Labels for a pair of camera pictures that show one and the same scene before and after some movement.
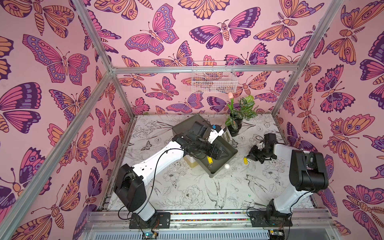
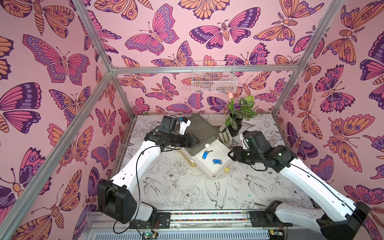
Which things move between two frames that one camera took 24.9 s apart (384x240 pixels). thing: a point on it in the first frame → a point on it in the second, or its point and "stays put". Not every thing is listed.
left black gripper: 213,147 → 186,137
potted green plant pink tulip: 240,108 stays put
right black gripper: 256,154 → 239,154
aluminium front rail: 120,220 stays put
